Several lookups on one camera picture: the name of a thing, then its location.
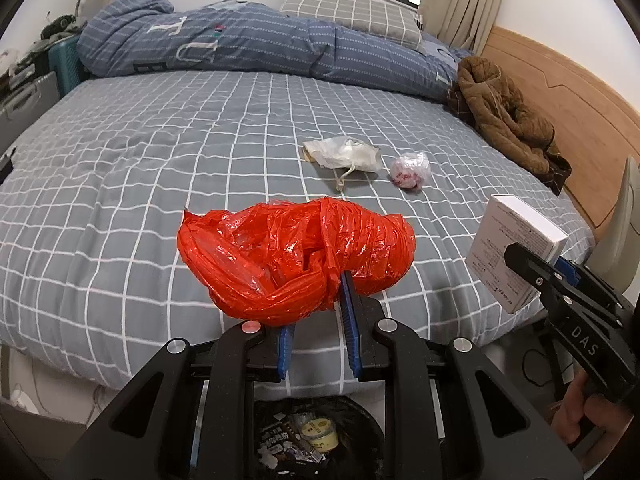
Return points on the red plastic bag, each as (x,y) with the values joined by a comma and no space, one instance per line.
(300,250)

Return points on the pale pink plastic bag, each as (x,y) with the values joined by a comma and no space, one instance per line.
(345,155)

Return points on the black gadget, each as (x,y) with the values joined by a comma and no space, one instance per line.
(60,25)

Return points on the yellow yogurt tub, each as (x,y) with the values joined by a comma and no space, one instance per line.
(320,435)

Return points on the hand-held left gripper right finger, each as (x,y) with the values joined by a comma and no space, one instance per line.
(350,325)

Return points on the beige curtain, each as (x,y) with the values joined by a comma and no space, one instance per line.
(465,0)

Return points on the wooden headboard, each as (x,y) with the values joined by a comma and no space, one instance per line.
(585,100)

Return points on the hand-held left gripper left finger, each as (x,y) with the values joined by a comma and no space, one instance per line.
(284,350)

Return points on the brown padded jacket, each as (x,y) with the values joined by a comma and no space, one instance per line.
(500,110)

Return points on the small red-printed plastic bag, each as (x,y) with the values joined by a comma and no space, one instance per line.
(410,172)

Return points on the blue striped quilt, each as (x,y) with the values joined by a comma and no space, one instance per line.
(250,40)

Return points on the grey suitcase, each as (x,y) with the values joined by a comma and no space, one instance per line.
(27,105)

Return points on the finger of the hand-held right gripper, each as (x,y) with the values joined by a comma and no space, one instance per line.
(532,267)
(567,269)

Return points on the black waste bin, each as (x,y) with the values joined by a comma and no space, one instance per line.
(360,425)

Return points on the white cardboard box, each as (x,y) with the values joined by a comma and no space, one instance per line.
(510,240)

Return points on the dark brown printed box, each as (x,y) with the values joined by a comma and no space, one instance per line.
(277,442)

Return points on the beige chair back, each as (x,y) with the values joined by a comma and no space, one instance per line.
(620,220)

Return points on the grey checked pillow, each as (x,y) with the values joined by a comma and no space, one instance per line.
(350,12)

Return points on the person's right hand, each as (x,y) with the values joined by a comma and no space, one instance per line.
(570,415)

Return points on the bed with grey checked sheet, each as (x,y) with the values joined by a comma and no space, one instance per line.
(150,160)

